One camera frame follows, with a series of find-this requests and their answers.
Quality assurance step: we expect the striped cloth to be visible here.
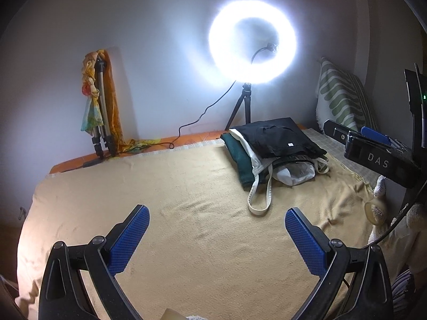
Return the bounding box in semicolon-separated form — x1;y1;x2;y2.
392;268;420;319

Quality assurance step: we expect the green white patterned pillow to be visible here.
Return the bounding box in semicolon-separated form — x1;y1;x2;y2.
315;57;368;134

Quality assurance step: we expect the beige blanket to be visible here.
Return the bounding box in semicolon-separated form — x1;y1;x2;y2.
15;138;376;320

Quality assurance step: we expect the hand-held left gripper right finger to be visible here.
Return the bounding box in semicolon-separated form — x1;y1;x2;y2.
284;207;396;320

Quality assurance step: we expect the folded tripod with colourful cloth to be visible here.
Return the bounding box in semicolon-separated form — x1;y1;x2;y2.
80;49;161;155

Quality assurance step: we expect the thin ring light cable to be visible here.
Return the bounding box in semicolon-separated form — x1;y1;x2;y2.
83;83;236;169

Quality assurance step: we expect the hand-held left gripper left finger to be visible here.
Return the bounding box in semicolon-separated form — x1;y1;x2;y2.
38;204;150;320

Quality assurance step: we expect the dark green folded cloth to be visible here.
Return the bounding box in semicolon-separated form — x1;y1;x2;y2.
221;133;258;188

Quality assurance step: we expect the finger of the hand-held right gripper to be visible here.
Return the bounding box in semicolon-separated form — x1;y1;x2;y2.
323;119;350;146
361;126;408;151

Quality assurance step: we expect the white grey garment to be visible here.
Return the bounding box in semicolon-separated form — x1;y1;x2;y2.
272;159;316;186

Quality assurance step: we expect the black tripod stand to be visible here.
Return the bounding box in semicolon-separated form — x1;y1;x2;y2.
228;82;253;131

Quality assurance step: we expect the beige tape roll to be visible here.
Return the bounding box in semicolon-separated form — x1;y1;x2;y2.
364;199;385;225

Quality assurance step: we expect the folded silver tripod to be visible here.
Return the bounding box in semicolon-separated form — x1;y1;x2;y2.
90;58;116;158

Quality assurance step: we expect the checked mat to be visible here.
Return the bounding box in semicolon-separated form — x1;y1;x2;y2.
300;127;378;188

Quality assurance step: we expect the black garment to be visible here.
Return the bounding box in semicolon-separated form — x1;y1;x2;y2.
230;117;327;159

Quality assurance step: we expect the white ring light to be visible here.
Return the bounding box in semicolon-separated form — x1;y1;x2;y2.
207;0;297;85

